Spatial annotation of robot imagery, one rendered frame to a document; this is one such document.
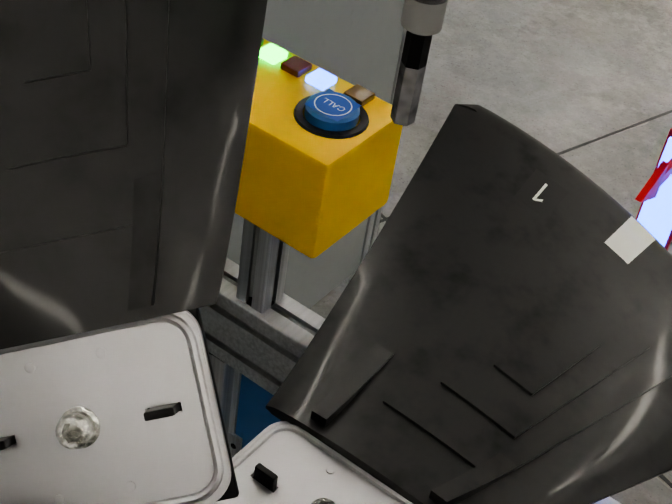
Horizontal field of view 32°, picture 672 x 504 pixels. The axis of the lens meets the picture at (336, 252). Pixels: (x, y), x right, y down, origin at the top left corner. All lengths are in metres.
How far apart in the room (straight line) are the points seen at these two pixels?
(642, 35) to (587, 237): 2.85
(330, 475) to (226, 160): 0.15
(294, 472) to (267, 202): 0.42
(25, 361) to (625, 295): 0.31
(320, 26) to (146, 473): 1.39
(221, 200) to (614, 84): 2.81
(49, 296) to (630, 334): 0.29
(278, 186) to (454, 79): 2.18
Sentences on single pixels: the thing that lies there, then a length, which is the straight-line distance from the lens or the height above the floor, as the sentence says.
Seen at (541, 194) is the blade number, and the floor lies 1.20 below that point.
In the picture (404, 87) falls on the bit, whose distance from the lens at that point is 0.31.
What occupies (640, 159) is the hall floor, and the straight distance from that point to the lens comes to 2.89.
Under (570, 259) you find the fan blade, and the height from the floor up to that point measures 1.19.
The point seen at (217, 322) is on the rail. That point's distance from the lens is 1.03.
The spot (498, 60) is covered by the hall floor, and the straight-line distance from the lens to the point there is 3.12.
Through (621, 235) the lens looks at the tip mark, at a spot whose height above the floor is 1.19.
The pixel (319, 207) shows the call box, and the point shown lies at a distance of 0.82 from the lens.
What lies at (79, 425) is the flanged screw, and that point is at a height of 1.26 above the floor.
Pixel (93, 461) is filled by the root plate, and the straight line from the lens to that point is 0.39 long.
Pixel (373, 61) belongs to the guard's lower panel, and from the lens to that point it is 1.92.
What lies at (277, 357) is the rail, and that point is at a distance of 0.99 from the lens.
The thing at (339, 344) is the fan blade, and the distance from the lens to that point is 0.50.
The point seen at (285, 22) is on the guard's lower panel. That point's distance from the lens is 1.64.
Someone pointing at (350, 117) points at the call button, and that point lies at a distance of 0.83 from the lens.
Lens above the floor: 1.55
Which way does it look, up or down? 40 degrees down
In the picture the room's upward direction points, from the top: 10 degrees clockwise
